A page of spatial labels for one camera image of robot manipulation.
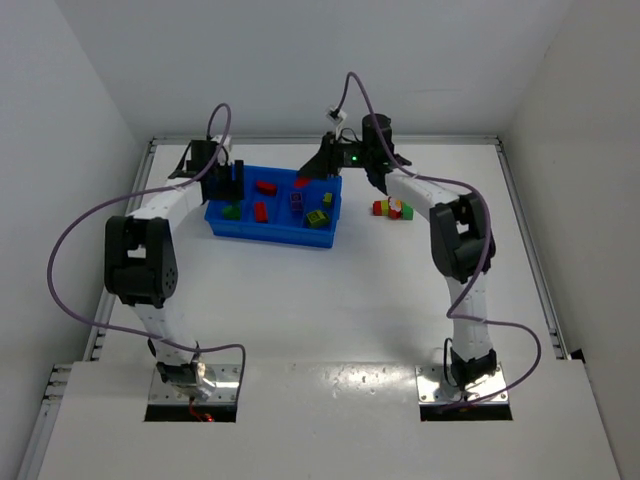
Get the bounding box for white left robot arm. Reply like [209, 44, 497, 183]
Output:
[104, 136, 244, 396]

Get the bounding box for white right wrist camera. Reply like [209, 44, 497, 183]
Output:
[326, 105, 347, 128]

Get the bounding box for red lego plate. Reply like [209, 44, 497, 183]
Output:
[293, 177, 311, 189]

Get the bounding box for lime green lego brick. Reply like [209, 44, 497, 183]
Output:
[306, 209, 331, 229]

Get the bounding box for metal base plate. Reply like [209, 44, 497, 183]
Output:
[148, 363, 243, 407]
[415, 364, 509, 407]

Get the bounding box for purple rounded lego brick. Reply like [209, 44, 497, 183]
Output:
[289, 191, 304, 214]

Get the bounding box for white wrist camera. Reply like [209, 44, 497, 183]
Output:
[326, 105, 347, 128]
[211, 135, 232, 164]

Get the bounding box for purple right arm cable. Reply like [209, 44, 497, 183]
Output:
[327, 71, 543, 414]

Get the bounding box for red long lego brick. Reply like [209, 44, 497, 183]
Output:
[255, 181, 278, 196]

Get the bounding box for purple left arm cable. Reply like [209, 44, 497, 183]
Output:
[47, 102, 246, 401]

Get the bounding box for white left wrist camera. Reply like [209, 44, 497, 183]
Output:
[211, 135, 232, 164]

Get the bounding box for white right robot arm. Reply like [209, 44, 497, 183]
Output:
[297, 114, 497, 390]

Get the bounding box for red arched lego brick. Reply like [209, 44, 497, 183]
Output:
[254, 201, 269, 223]

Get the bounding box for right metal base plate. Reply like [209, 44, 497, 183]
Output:
[415, 364, 509, 407]

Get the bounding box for flower lego stack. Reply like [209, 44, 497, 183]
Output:
[372, 197, 414, 221]

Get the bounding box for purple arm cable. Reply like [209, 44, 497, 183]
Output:
[327, 71, 543, 414]
[47, 102, 246, 401]

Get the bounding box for small lime lego brick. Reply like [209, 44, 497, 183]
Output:
[322, 192, 333, 208]

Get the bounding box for green square lego brick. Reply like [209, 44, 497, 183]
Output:
[221, 205, 242, 221]

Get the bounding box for blue plastic sorting bin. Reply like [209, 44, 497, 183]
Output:
[204, 165, 342, 248]

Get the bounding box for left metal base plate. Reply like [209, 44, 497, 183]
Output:
[148, 363, 243, 407]

